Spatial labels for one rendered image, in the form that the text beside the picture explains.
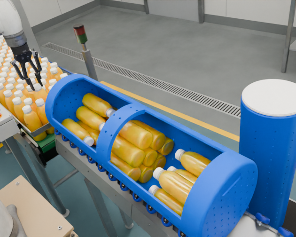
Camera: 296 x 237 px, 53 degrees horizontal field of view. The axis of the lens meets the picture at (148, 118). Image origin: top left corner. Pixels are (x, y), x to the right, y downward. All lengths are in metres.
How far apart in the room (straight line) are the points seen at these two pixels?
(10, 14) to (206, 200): 1.08
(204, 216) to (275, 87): 0.84
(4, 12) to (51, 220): 0.86
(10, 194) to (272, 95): 1.12
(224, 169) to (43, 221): 0.58
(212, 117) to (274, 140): 1.60
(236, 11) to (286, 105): 3.42
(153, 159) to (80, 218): 1.35
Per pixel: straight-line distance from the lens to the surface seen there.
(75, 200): 2.49
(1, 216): 0.95
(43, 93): 1.61
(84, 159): 1.38
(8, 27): 1.45
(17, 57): 1.52
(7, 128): 1.55
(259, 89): 1.46
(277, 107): 1.36
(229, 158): 0.85
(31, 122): 1.56
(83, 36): 1.87
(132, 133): 1.04
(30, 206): 1.10
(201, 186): 0.80
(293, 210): 2.12
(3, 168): 3.10
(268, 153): 1.46
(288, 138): 1.42
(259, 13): 4.55
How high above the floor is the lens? 1.84
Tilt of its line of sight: 37 degrees down
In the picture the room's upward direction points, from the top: 11 degrees counter-clockwise
